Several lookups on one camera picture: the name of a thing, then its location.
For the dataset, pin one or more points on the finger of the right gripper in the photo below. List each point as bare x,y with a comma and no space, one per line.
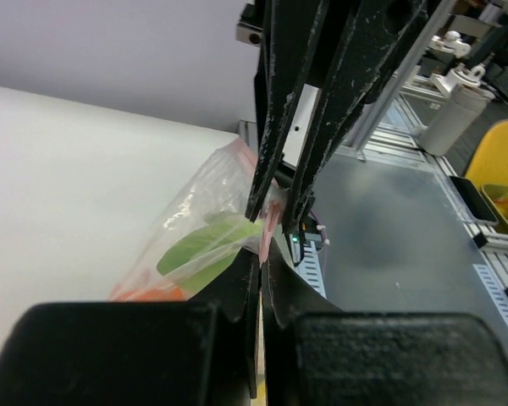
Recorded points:
374,33
289,35

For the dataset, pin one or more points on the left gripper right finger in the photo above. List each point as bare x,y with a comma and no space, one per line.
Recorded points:
318,354

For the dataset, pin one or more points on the white cylindrical container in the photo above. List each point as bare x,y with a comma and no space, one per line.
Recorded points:
465,100

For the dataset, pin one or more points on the white slotted cable duct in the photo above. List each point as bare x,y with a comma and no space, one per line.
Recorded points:
306,262

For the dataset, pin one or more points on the fake orange bell pepper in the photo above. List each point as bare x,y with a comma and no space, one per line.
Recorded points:
142,286

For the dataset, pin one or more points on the fake white cauliflower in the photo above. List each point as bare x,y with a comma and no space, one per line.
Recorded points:
202,255

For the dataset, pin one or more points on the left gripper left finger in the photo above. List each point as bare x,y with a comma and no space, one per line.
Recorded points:
201,351

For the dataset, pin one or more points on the clear zip top bag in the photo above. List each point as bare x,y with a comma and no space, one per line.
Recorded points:
222,183

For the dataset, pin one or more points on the yellow chair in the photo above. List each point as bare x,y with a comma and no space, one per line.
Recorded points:
488,171

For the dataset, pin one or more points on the black smartphone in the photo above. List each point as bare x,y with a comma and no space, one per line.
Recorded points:
477,206

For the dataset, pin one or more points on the aluminium mounting rail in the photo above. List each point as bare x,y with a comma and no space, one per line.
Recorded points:
395,133

